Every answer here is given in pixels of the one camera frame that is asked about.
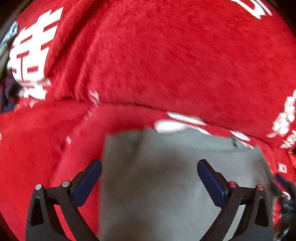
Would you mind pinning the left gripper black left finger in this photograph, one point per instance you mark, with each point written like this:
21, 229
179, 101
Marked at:
43, 222

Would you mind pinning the red wedding blanket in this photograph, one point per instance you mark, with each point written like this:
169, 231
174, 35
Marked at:
90, 69

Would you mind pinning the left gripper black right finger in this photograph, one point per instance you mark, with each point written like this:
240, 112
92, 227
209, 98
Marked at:
256, 222

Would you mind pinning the dark plaid garment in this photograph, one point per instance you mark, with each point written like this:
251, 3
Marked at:
8, 92

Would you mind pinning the grey knit sweater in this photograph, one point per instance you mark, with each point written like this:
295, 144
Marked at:
150, 189

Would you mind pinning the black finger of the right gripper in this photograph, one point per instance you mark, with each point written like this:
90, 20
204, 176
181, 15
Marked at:
283, 182

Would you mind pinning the white grey patterned cloth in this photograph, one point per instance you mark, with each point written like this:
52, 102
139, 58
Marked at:
12, 32

